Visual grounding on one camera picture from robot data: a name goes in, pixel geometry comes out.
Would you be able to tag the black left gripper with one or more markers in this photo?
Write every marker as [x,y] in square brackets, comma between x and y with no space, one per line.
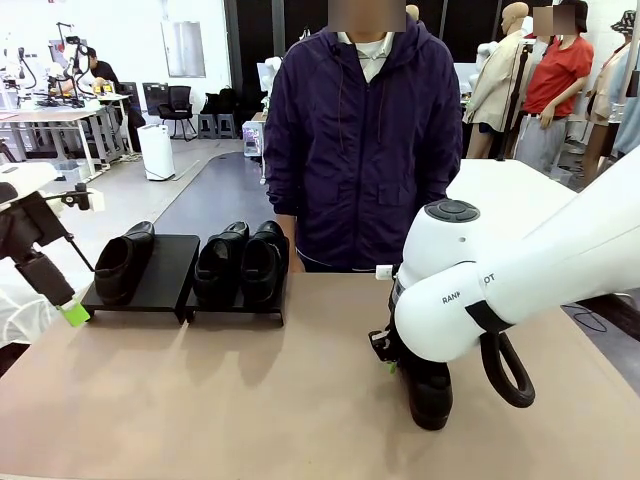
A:
[25,225]

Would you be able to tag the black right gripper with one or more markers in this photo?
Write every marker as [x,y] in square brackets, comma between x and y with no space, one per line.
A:
[385,340]

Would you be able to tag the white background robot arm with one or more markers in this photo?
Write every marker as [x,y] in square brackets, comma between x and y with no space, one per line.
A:
[10,60]

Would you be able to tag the person's right forearm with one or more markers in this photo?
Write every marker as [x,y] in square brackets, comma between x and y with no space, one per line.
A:
[280,200]

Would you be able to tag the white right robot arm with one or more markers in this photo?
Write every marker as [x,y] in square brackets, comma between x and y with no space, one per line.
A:
[525,270]

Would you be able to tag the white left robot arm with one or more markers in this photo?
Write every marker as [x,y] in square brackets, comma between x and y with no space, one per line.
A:
[25,177]

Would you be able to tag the person's left forearm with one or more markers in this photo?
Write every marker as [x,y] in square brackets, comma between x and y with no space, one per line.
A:
[445,180]

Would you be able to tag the black shoe stand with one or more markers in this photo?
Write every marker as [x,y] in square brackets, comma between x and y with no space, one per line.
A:
[165,270]
[235,312]

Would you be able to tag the person's right hand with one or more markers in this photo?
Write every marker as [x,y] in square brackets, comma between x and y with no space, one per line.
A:
[297,262]

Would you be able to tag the clear storage box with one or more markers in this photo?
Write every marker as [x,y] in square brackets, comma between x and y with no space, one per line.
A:
[70,170]

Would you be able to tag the long background workbench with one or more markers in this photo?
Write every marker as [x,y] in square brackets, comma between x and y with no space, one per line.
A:
[45,116]

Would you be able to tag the white air purifier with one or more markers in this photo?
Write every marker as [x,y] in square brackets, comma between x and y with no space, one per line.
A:
[156,155]

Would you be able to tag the white table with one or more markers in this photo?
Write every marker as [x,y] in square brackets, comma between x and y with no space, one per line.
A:
[500,180]

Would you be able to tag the black monitor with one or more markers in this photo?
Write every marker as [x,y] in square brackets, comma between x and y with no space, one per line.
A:
[155,97]

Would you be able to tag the seated person in black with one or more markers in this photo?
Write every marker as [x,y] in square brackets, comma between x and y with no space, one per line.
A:
[102,72]

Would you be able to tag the black office chair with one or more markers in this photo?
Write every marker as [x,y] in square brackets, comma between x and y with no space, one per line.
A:
[179,100]

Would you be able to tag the grey stool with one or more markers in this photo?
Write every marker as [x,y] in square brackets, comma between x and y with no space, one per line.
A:
[207,125]
[226,125]

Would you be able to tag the black background robot rig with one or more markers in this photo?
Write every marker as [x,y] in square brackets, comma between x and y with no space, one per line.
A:
[77,55]

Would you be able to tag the person in purple jacket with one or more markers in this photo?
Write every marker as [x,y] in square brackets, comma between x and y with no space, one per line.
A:
[360,125]

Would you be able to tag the computer case with lights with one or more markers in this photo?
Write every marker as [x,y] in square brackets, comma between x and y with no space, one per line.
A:
[252,137]

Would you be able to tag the black backpack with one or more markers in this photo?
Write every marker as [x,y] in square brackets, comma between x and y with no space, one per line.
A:
[222,100]

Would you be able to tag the mannequin in beige coat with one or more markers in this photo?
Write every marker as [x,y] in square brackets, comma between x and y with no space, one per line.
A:
[495,90]

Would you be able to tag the white humanoid background robot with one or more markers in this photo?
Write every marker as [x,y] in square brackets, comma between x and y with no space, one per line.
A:
[270,70]

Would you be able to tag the mannequin with bucket hat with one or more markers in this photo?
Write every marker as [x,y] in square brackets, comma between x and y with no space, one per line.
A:
[602,95]

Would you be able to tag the light blue garment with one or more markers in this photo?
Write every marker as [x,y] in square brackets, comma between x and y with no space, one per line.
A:
[630,110]

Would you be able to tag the mannequin in dark red top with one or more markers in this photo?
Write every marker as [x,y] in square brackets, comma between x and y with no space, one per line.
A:
[412,12]

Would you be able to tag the grey wall panel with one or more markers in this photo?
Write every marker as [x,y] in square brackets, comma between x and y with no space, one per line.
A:
[184,50]

